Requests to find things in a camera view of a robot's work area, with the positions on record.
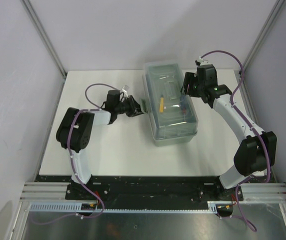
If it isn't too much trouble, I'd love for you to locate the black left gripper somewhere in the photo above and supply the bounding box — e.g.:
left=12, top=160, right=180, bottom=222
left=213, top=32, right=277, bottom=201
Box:
left=115, top=95, right=148, bottom=118

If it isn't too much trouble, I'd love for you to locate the blue handled screwdriver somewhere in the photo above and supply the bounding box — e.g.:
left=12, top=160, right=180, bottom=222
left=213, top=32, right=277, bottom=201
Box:
left=179, top=95, right=187, bottom=115

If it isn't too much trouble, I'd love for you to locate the yellow handled screwdriver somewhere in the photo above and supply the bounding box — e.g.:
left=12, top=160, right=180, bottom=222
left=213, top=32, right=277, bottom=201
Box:
left=159, top=94, right=165, bottom=113

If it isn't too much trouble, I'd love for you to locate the green toolbox with clear lid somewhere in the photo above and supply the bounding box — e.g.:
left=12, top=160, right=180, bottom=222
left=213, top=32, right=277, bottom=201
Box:
left=143, top=60, right=199, bottom=147

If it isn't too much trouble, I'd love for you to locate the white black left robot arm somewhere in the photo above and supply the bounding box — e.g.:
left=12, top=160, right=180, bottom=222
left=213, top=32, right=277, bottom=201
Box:
left=56, top=90, right=144, bottom=200

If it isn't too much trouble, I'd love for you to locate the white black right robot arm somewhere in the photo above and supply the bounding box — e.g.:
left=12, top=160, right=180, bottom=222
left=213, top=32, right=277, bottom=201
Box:
left=181, top=64, right=277, bottom=201

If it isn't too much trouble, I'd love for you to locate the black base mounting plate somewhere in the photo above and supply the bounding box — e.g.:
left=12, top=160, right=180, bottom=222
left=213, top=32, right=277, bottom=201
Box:
left=34, top=174, right=244, bottom=201

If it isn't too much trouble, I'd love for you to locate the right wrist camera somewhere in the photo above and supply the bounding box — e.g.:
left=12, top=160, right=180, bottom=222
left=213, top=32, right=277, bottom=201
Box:
left=195, top=56, right=210, bottom=67

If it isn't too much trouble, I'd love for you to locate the aluminium frame post right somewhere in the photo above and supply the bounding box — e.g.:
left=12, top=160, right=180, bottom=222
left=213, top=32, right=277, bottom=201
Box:
left=238, top=0, right=286, bottom=76

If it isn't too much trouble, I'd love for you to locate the aluminium frame post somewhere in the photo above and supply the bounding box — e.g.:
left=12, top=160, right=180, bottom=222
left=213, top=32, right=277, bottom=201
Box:
left=19, top=0, right=67, bottom=77
left=238, top=0, right=286, bottom=76

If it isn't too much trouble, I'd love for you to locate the grey slotted cable duct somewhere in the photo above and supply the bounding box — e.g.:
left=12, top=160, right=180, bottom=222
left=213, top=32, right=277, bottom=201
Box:
left=29, top=201, right=233, bottom=214

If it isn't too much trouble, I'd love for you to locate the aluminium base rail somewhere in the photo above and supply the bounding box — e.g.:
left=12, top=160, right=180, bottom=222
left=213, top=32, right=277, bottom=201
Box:
left=20, top=182, right=69, bottom=201

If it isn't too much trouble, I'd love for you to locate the aluminium frame post left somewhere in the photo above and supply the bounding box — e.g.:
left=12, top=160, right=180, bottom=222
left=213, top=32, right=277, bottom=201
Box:
left=19, top=0, right=67, bottom=77

